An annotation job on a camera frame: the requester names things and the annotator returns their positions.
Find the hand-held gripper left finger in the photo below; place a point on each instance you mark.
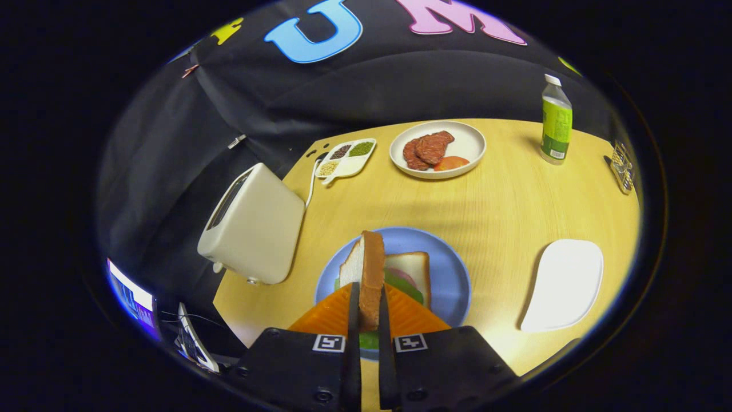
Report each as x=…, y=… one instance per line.
x=353, y=372

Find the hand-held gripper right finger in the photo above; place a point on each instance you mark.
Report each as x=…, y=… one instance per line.
x=388, y=372

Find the green lettuce leaf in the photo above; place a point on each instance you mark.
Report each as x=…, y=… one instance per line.
x=409, y=292

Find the toasted bread slice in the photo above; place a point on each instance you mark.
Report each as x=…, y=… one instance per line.
x=372, y=274

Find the pink ham slice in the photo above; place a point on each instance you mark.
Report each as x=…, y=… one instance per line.
x=403, y=276

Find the white bread slice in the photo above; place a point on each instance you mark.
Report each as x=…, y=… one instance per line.
x=414, y=266

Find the blue round plate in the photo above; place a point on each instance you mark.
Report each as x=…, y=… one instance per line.
x=446, y=274

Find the white flat device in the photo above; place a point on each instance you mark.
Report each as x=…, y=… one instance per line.
x=191, y=340

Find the white toaster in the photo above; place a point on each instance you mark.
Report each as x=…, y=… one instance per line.
x=257, y=229

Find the white square plate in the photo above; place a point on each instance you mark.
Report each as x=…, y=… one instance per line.
x=563, y=286

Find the white divided snack tray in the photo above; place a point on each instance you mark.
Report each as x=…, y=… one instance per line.
x=351, y=166

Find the brown meat patty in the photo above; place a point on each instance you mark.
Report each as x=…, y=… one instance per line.
x=410, y=155
x=432, y=147

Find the red tomato slice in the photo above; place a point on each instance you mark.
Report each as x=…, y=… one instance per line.
x=452, y=163

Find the lit computer monitor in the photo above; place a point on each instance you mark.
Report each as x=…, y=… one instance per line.
x=132, y=297

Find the beige round plate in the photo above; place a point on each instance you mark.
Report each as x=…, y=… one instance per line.
x=469, y=143

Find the silver backdrop clip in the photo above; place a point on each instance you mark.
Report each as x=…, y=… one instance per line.
x=236, y=141

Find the black backdrop cloth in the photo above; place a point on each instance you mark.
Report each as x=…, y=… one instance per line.
x=372, y=86

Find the green label drink bottle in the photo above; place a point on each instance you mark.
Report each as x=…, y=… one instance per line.
x=556, y=126

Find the copper backdrop clip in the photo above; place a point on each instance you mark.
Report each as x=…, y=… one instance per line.
x=190, y=70

